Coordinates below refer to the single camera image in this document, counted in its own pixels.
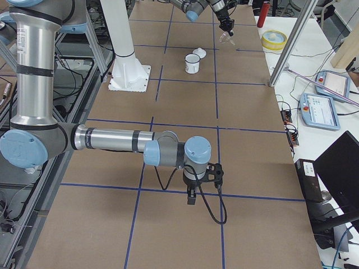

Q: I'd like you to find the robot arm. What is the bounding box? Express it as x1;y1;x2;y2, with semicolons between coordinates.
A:
169;0;238;36
1;1;213;205

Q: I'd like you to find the clear glass funnel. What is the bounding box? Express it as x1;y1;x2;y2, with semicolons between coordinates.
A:
219;32;236;46

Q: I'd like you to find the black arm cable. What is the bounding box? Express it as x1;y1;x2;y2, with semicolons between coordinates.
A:
153;165;228;225

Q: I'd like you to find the far teach pendant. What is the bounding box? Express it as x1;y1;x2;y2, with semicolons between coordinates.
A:
315;70;350;102

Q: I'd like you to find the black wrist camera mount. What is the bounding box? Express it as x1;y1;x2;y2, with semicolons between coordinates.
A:
200;163;224;189

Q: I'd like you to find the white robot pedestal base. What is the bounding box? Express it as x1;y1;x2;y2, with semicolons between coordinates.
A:
100;0;151;92

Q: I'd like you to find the wooden board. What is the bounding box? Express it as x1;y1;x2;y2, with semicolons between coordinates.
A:
330;24;359;69

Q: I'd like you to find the white enamel mug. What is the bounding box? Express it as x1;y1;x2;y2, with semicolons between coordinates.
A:
185;53;200;74

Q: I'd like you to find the black laptop monitor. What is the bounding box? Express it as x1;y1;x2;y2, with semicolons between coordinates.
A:
314;131;358;209

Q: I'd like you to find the aluminium frame post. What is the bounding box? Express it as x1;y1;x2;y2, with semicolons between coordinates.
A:
269;0;317;87

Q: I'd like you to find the black connector block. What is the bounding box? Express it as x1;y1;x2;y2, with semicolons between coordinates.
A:
280;109;292;124
286;129;299;146

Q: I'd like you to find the red cylinder bottle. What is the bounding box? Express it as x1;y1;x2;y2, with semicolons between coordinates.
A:
257;1;270;28

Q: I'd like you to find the yellow tape roll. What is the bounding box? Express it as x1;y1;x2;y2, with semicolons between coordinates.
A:
261;30;288;50

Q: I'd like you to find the white enamel mug lid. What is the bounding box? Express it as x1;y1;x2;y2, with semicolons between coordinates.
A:
192;48;206;59

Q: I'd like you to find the near teach pendant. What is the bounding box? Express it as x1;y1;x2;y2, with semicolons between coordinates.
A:
300;93;340;131

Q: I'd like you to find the teach pendant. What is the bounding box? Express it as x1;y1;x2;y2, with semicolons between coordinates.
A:
300;93;340;131
315;70;350;102

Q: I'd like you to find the black computer box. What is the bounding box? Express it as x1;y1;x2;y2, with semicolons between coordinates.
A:
294;158;326;222

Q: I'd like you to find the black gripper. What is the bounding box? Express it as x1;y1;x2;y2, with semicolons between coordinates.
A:
185;179;198;205
217;10;234;36

